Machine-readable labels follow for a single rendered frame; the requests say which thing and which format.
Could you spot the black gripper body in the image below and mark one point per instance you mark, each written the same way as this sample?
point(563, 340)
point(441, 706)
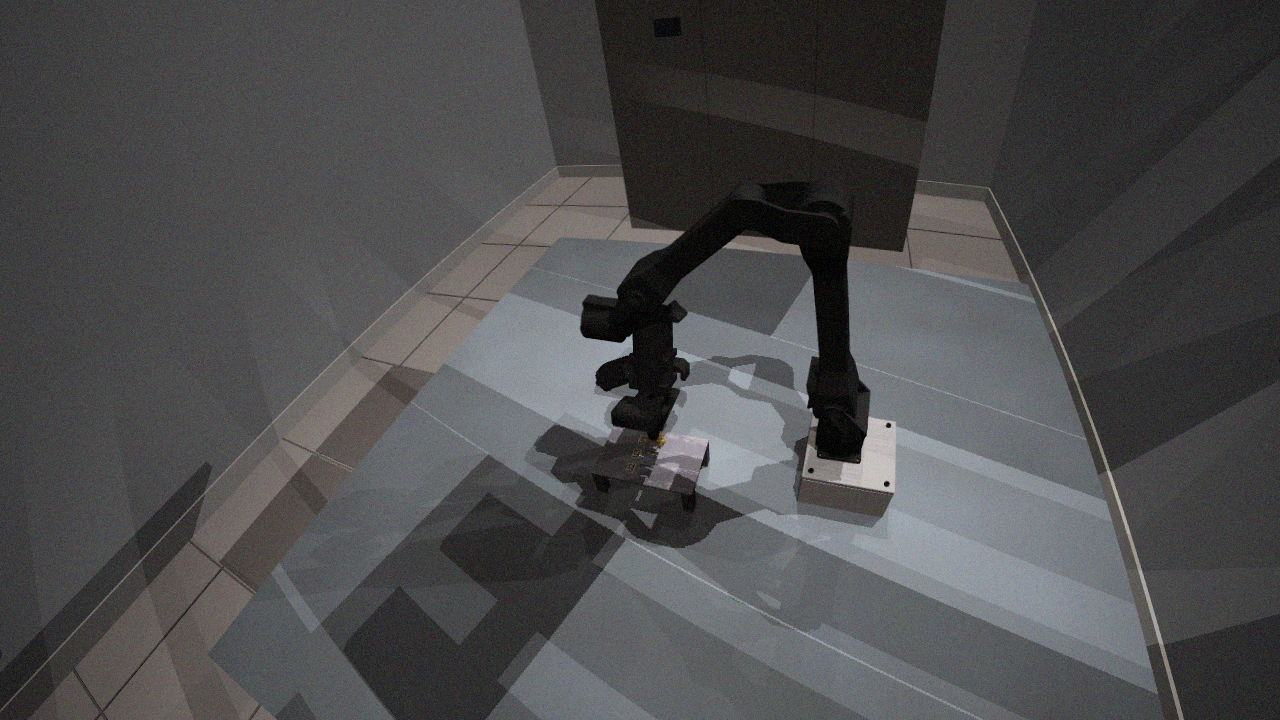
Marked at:
point(656, 374)

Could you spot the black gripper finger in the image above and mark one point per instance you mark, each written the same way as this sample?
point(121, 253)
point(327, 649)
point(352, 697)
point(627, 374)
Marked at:
point(654, 435)
point(670, 400)

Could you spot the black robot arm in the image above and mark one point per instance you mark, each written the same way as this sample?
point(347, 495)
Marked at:
point(817, 216)

